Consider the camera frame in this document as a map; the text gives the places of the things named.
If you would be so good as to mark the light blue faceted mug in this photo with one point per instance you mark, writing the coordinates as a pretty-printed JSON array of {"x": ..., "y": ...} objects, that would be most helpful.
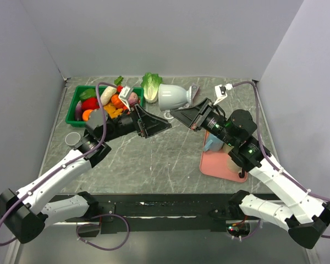
[{"x": 212, "y": 143}]

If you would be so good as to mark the green plastic crate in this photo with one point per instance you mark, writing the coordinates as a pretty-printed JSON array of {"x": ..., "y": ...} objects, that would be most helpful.
[{"x": 70, "y": 116}]

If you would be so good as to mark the white daikon radish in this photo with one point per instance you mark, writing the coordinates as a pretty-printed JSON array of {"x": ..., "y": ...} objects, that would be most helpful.
[{"x": 110, "y": 90}]

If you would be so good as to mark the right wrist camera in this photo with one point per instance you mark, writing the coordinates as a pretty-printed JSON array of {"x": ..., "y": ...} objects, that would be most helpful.
[{"x": 221, "y": 93}]

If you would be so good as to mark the green bell pepper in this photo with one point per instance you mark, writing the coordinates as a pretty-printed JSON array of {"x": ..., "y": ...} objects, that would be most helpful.
[{"x": 87, "y": 94}]

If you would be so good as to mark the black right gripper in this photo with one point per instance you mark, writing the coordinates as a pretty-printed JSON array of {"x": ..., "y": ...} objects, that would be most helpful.
[{"x": 190, "y": 116}]

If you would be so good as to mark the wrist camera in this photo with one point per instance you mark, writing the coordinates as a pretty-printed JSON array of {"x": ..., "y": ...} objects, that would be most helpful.
[
  {"x": 124, "y": 96},
  {"x": 221, "y": 93}
]

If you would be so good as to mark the cream mug black handle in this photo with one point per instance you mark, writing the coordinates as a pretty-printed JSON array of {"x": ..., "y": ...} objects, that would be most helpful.
[{"x": 234, "y": 168}]

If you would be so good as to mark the green lettuce head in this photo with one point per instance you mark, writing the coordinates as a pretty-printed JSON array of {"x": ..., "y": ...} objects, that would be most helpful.
[{"x": 150, "y": 84}]

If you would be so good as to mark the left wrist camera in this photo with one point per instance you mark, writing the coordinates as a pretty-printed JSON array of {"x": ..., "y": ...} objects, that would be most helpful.
[{"x": 124, "y": 96}]

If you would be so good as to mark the purple onion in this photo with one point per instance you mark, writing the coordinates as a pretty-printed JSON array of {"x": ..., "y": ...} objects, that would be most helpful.
[{"x": 133, "y": 99}]

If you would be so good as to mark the grey blue printed mug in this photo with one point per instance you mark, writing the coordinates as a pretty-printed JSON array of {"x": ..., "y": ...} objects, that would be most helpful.
[{"x": 72, "y": 138}]

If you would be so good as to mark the purple eggplant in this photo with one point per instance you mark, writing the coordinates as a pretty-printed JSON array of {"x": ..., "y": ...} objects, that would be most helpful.
[{"x": 78, "y": 112}]

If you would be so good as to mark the yellow ginger root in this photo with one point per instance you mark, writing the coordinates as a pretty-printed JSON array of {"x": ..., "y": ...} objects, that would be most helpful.
[{"x": 112, "y": 111}]

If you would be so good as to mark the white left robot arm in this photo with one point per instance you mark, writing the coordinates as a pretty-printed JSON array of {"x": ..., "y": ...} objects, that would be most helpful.
[{"x": 28, "y": 211}]

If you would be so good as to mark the small orange pumpkin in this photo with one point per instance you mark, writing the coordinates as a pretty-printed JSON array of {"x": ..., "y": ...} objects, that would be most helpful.
[{"x": 116, "y": 101}]

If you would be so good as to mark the pink plastic tray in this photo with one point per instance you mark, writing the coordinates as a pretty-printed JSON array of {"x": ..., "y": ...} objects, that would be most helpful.
[{"x": 214, "y": 164}]

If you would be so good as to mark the red white toothpaste box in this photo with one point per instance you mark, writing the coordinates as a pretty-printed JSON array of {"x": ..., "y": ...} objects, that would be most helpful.
[{"x": 194, "y": 88}]

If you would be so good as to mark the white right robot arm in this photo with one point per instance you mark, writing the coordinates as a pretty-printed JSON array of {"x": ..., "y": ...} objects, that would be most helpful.
[{"x": 302, "y": 215}]

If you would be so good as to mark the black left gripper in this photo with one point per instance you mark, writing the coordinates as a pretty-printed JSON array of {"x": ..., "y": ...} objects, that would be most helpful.
[{"x": 149, "y": 124}]

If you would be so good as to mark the red bell pepper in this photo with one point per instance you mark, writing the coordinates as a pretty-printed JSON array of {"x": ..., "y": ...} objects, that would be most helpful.
[{"x": 90, "y": 104}]

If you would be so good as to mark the black front mounting rail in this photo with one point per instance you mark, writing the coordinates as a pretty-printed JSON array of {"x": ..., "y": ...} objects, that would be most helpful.
[{"x": 164, "y": 212}]

